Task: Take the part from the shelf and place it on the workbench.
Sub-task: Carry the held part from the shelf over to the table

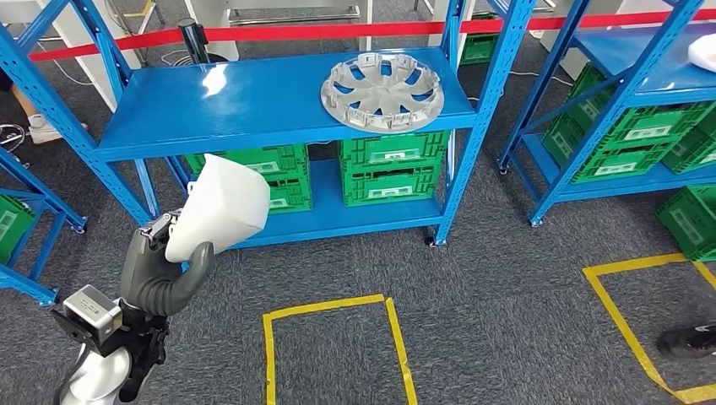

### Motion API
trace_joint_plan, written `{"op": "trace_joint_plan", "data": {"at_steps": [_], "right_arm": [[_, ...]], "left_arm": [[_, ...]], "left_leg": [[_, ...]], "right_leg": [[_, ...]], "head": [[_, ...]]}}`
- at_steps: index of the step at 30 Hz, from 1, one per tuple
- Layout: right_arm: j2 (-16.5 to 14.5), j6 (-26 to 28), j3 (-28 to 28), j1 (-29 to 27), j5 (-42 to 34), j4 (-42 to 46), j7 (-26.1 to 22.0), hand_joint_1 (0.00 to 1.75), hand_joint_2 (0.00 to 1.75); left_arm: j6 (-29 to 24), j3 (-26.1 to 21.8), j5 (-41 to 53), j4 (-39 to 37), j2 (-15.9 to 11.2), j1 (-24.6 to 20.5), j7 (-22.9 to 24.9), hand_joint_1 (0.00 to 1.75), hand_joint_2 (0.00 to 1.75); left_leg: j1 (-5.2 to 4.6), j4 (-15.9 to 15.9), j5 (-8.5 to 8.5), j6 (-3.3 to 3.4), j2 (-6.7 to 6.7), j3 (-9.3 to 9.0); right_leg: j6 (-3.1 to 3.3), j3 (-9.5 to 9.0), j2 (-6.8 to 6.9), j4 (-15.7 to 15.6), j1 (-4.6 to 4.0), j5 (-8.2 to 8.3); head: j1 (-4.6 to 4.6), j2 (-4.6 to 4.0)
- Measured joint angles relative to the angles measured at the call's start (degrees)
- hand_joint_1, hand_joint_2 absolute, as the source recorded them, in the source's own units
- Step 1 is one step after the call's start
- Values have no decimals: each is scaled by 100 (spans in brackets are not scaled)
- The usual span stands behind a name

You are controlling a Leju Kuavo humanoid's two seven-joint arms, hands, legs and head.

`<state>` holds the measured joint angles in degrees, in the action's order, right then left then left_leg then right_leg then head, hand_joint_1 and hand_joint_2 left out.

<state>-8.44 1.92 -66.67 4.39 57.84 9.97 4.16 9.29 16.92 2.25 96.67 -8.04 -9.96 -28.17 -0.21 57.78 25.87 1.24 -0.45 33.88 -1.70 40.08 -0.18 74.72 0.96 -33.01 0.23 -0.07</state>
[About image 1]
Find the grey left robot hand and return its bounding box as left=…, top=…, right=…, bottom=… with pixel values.
left=118, top=209, right=216, bottom=318

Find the white plastic car part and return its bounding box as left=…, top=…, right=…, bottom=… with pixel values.
left=686, top=32, right=716, bottom=73
left=165, top=154, right=272, bottom=264

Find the person's white shoe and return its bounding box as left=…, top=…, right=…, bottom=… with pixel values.
left=28, top=113, right=88, bottom=145

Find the yellow floor tape square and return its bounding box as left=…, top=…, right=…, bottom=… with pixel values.
left=581, top=252, right=716, bottom=405
left=263, top=294, right=420, bottom=405

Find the chrome chair base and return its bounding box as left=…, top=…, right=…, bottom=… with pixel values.
left=0, top=123, right=28, bottom=169

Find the person's leg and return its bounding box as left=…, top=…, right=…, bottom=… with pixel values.
left=8, top=84, right=43, bottom=122

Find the white cabinet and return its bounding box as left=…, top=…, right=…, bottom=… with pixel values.
left=0, top=0, right=141, bottom=110

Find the white table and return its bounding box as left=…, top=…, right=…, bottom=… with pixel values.
left=184, top=0, right=375, bottom=62

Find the silver wheel cover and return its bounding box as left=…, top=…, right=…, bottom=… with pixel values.
left=319, top=51, right=446, bottom=134

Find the red barrier belt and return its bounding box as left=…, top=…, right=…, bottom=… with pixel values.
left=28, top=8, right=716, bottom=62

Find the person's black shoe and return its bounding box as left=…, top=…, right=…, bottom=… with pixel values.
left=655, top=322, right=716, bottom=360

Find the black stanchion post with base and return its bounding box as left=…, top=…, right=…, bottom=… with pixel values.
left=176, top=18, right=228, bottom=65

